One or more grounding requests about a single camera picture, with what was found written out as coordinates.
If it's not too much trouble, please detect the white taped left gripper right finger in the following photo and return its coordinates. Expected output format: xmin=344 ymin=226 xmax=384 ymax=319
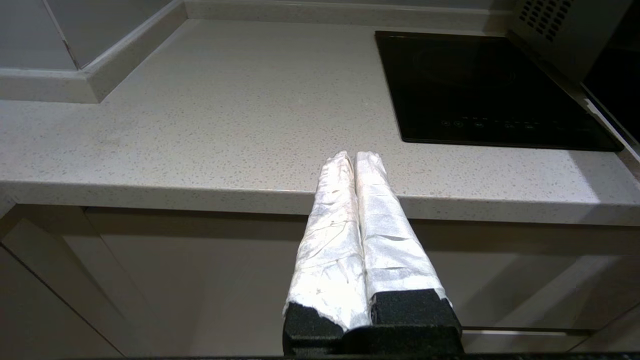
xmin=354 ymin=151 xmax=463 ymax=355

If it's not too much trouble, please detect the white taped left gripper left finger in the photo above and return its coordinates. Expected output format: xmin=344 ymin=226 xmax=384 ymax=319
xmin=282 ymin=151 xmax=372 ymax=355

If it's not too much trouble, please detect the silver microwave oven body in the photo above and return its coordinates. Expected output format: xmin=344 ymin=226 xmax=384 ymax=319
xmin=507 ymin=0 xmax=635 ymax=84

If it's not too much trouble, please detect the white counter cabinet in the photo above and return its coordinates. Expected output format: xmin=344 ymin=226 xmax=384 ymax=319
xmin=0 ymin=202 xmax=640 ymax=358

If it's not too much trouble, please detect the black induction cooktop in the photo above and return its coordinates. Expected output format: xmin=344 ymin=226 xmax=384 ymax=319
xmin=374 ymin=30 xmax=625 ymax=153

